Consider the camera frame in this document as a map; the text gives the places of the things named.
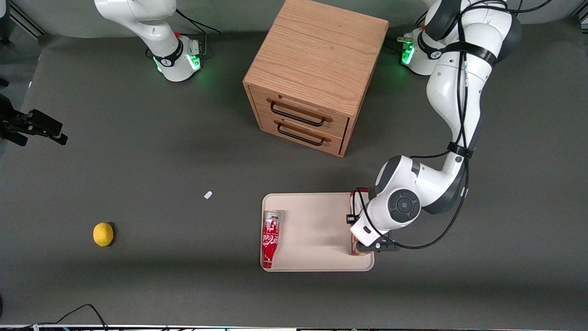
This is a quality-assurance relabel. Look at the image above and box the red crushed cola can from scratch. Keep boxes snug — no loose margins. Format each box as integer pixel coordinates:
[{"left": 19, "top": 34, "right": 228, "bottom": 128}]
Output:
[{"left": 261, "top": 210, "right": 286, "bottom": 269}]

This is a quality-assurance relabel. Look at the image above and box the black arm base cable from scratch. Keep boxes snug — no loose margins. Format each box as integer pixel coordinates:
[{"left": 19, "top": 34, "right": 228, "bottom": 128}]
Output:
[
  {"left": 385, "top": 13, "right": 430, "bottom": 52},
  {"left": 146, "top": 8, "right": 221, "bottom": 59}
]

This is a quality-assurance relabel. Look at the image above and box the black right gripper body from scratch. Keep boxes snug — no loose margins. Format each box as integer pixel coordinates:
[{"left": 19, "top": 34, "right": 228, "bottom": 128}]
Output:
[{"left": 0, "top": 94, "right": 30, "bottom": 147}]

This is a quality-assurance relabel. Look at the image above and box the beige plastic tray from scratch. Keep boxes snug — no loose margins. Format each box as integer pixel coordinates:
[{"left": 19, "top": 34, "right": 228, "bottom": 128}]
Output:
[{"left": 260, "top": 192, "right": 375, "bottom": 273}]

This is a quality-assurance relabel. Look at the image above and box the black right arm base cable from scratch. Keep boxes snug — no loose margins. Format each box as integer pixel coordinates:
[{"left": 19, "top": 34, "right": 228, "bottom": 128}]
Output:
[{"left": 146, "top": 8, "right": 221, "bottom": 59}]

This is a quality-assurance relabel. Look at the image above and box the yellow lemon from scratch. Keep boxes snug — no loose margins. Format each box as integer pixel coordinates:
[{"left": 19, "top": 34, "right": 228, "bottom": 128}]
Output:
[{"left": 92, "top": 222, "right": 114, "bottom": 248}]

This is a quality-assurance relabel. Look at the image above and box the wooden drawer cabinet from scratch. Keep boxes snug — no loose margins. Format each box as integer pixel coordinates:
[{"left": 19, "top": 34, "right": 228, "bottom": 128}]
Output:
[{"left": 243, "top": 0, "right": 390, "bottom": 158}]

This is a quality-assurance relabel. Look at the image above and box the wooden drawer front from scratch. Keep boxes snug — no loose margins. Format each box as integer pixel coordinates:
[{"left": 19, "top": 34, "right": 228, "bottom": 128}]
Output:
[
  {"left": 258, "top": 113, "right": 345, "bottom": 155},
  {"left": 249, "top": 86, "right": 350, "bottom": 139}
]

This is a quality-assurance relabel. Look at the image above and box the black left arm base cable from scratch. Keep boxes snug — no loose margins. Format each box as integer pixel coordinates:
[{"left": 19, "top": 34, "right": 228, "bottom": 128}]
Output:
[{"left": 385, "top": 13, "right": 430, "bottom": 52}]

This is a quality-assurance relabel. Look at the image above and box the black metal drawer handle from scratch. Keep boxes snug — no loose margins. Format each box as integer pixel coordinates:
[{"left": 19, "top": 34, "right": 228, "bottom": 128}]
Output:
[
  {"left": 277, "top": 122, "right": 326, "bottom": 147},
  {"left": 270, "top": 101, "right": 326, "bottom": 127}
]

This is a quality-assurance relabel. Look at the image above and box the red cookie box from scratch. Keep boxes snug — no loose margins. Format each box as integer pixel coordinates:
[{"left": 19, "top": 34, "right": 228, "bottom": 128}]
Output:
[{"left": 349, "top": 186, "right": 372, "bottom": 257}]

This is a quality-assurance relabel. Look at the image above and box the black cable at table edge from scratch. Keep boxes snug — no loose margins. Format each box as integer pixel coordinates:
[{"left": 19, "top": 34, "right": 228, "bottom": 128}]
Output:
[{"left": 0, "top": 303, "right": 109, "bottom": 331}]

